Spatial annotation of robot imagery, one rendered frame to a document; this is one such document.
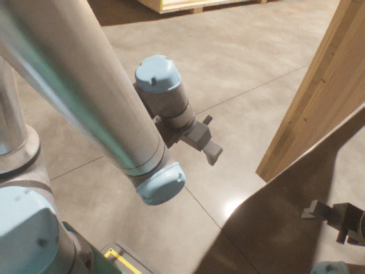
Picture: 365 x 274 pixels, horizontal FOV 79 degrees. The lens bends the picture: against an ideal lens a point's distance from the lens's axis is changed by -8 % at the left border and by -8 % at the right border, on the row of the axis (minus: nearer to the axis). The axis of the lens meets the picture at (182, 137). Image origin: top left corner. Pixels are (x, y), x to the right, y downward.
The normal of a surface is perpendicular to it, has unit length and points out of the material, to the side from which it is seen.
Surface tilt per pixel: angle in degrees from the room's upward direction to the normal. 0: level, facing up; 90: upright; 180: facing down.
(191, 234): 0
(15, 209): 8
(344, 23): 92
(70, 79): 93
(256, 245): 0
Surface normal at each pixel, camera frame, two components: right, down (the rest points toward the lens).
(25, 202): 0.16, -0.58
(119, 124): 0.60, 0.61
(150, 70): -0.26, -0.48
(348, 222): 0.02, -0.32
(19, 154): 0.80, -0.21
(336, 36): -0.80, 0.41
